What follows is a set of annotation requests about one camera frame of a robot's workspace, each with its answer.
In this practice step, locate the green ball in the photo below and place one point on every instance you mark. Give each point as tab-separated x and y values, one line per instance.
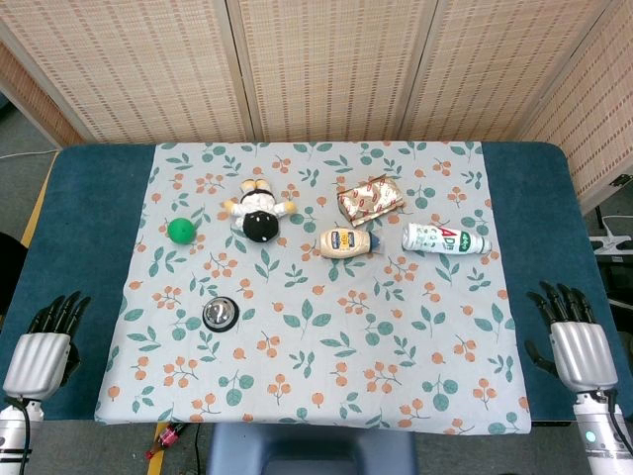
181	230

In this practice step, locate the white AD milk bottle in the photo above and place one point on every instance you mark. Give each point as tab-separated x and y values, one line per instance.
442	238

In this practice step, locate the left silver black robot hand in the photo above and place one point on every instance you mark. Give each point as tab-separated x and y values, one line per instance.
37	358

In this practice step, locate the silver call bell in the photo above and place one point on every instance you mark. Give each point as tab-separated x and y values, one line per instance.
220	313

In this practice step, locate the red patterned snack packet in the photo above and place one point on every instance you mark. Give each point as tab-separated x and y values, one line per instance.
371	200

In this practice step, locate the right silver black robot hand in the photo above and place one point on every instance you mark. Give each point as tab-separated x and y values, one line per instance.
581	353

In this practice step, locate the woven folding screen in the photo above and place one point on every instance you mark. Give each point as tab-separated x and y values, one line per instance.
316	69

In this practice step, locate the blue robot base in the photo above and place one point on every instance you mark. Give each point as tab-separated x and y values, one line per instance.
309	450

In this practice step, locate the plush doll black hair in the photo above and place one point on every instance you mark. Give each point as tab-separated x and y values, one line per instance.
258	210

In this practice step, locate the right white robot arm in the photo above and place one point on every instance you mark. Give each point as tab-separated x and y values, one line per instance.
601	430

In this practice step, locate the mayonnaise squeeze bottle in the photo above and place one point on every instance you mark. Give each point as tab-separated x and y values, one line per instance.
346	242

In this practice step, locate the floral leaf pattern tablecloth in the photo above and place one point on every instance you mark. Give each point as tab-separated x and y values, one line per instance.
316	316

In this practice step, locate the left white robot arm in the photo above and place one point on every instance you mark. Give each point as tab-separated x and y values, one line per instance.
14	435

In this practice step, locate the blue padded table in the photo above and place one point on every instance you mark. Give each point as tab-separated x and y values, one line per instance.
64	257

